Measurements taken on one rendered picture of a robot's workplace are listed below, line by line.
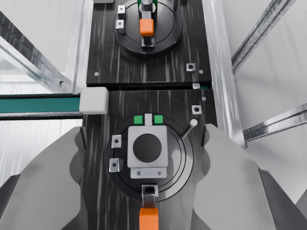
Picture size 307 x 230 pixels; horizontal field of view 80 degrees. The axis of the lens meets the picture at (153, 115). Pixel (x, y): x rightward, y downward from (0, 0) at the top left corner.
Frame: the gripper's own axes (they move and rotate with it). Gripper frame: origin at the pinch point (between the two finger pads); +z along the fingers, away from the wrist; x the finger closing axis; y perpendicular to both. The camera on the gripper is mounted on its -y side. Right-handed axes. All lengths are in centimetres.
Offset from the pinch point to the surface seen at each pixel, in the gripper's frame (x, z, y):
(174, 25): 5.1, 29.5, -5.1
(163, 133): 1.7, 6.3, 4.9
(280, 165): 28.6, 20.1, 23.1
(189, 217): 5.8, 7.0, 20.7
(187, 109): 6.9, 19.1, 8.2
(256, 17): 30, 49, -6
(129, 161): -1.9, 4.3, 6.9
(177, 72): 5.3, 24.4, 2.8
